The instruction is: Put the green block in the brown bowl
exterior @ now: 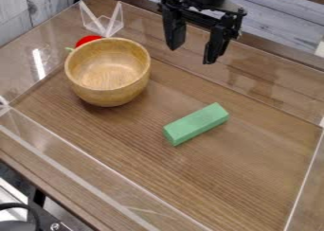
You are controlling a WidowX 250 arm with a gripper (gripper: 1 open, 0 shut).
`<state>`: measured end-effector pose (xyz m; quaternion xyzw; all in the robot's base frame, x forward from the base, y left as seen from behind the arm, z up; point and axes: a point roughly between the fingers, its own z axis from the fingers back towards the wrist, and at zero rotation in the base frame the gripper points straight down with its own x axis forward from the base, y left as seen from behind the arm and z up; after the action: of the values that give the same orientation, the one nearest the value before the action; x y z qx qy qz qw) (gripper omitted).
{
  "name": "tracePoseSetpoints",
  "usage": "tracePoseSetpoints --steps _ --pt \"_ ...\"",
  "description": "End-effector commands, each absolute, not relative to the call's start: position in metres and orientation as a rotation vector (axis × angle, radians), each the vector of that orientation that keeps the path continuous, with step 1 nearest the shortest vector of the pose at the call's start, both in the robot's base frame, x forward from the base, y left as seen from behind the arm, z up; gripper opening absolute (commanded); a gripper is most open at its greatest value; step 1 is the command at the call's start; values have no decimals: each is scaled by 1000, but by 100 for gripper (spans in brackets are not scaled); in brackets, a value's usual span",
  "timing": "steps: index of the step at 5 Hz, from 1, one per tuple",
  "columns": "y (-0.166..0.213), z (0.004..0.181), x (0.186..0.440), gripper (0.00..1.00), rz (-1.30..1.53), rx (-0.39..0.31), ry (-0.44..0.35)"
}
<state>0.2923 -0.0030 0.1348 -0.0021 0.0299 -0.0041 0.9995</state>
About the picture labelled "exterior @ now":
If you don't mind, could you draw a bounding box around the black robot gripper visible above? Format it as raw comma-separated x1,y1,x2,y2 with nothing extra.
161,0,246,64

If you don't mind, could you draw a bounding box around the green rectangular block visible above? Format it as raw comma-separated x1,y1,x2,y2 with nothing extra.
163,103,229,146

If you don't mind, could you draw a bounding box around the brown wooden bowl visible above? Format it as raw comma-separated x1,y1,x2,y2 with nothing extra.
64,37,151,107

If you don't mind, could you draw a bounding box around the red toy apple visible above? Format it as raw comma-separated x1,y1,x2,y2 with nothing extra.
64,35,103,51

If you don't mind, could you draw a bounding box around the clear acrylic corner bracket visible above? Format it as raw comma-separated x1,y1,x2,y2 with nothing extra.
79,1,124,38

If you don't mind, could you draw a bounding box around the clear acrylic tray wall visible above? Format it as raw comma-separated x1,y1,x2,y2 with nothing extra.
0,101,211,231

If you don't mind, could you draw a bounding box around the black cable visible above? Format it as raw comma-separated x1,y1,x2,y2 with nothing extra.
0,202,41,231

